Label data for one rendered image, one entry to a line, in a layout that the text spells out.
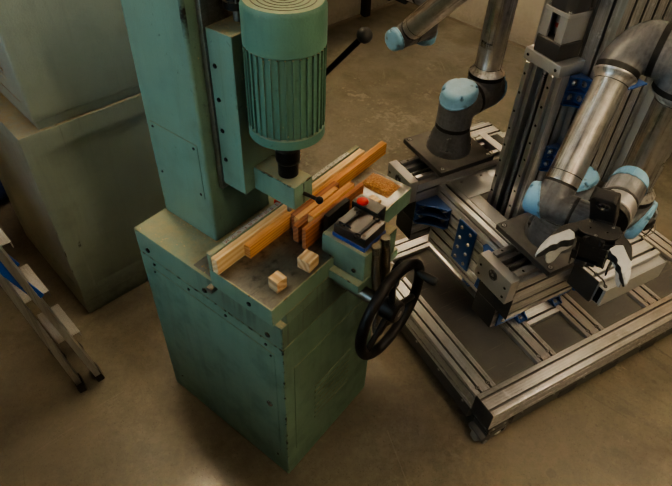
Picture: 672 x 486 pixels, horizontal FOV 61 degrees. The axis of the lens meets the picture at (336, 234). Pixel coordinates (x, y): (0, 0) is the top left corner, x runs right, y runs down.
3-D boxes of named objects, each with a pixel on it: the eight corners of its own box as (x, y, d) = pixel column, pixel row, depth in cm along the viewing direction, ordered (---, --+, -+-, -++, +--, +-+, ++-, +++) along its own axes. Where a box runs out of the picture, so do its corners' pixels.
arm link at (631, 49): (619, -2, 123) (516, 206, 128) (673, 11, 119) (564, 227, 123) (616, 21, 134) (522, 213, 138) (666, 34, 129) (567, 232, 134)
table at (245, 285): (302, 349, 133) (302, 333, 128) (210, 285, 146) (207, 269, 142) (437, 216, 168) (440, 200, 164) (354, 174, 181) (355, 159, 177)
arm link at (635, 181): (641, 202, 123) (658, 170, 118) (627, 230, 117) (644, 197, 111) (605, 188, 127) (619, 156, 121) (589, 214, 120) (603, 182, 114)
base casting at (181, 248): (281, 352, 147) (280, 330, 141) (138, 250, 172) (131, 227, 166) (381, 256, 174) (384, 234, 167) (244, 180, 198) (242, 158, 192)
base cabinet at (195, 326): (288, 476, 195) (282, 354, 147) (174, 382, 220) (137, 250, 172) (366, 386, 222) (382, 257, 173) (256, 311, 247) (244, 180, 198)
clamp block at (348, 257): (362, 283, 144) (364, 258, 138) (320, 258, 150) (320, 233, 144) (395, 251, 153) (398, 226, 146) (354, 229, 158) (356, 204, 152)
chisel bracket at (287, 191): (294, 215, 144) (294, 189, 139) (254, 192, 150) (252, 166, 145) (313, 201, 149) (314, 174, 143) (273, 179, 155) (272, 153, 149)
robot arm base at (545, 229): (551, 212, 175) (561, 186, 168) (589, 243, 165) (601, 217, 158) (513, 227, 169) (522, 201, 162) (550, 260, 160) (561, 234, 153)
